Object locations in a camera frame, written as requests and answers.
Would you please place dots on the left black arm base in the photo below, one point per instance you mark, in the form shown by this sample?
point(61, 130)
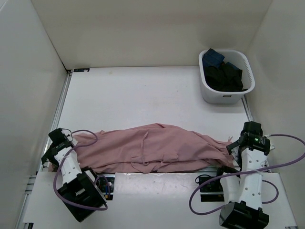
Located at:
point(106, 182)

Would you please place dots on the black folded garment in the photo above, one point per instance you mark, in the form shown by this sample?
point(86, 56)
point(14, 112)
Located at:
point(224, 78)

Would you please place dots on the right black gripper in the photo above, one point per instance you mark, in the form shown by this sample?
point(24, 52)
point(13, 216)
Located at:
point(232, 146)

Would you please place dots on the pink trousers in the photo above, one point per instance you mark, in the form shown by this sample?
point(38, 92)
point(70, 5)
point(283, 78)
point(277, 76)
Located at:
point(150, 148)

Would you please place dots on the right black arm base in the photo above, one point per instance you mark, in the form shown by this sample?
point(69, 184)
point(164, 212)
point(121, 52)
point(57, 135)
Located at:
point(212, 192)

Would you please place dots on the blue folded garment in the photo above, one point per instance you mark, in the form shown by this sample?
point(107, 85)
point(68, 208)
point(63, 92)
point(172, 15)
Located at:
point(215, 59)

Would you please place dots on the white plastic laundry basket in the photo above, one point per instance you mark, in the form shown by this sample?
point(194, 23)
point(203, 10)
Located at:
point(239, 60)

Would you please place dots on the small dark label sticker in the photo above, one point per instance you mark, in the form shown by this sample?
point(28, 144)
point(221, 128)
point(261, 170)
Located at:
point(81, 70)

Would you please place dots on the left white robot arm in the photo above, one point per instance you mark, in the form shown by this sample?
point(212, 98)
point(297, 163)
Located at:
point(76, 187)

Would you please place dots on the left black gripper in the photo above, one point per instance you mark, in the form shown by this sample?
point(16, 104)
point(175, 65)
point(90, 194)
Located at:
point(47, 155)

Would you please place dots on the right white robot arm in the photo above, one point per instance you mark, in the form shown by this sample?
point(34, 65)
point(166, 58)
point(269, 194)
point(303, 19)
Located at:
point(243, 193)

